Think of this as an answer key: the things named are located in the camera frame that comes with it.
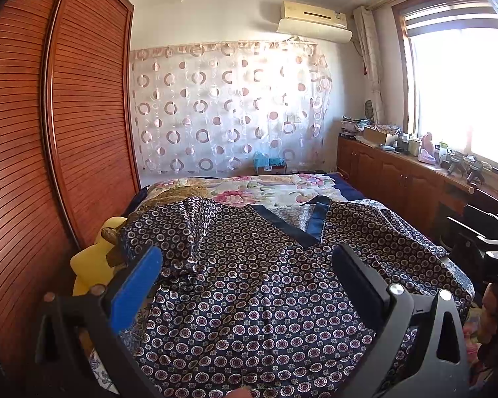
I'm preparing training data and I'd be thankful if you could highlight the navy patterned silk garment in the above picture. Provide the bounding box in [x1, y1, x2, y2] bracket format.
[119, 197, 474, 397]

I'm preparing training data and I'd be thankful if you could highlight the person's right hand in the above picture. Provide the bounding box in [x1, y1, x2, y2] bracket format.
[477, 283, 498, 378]

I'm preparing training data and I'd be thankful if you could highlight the long wooden sideboard cabinet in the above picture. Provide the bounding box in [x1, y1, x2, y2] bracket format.
[336, 137, 498, 242]

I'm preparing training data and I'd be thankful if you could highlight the yellow plush pillow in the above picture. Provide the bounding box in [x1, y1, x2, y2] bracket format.
[70, 217, 125, 297]

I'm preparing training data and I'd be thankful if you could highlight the navy blue bed cover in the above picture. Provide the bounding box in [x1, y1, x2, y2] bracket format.
[327, 173, 366, 201]

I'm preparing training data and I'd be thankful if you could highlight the cardboard box on sideboard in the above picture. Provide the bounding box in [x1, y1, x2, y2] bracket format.
[363, 127, 397, 146]

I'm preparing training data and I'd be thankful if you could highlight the floral bed blanket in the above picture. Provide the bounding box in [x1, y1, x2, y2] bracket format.
[144, 173, 347, 208]

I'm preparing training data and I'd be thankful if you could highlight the teal box by curtain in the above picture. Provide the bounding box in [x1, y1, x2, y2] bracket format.
[254, 152, 287, 175]

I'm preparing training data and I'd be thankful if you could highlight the olive gold embroidered cushion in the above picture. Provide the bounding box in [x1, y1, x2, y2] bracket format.
[101, 185, 211, 269]

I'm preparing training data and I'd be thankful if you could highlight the wooden slatted wardrobe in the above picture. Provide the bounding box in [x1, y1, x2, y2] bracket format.
[0, 0, 139, 384]

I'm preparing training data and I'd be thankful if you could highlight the beige side window curtain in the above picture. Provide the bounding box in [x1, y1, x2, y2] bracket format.
[353, 5, 386, 124]

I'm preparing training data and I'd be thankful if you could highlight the sheer circle pattern curtain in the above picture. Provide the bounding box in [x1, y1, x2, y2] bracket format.
[130, 40, 333, 178]

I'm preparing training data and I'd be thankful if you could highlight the window with wooden frame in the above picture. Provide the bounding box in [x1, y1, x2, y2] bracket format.
[392, 0, 498, 166]

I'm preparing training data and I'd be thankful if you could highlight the white wall air conditioner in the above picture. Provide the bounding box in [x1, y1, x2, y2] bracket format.
[277, 1, 353, 44]

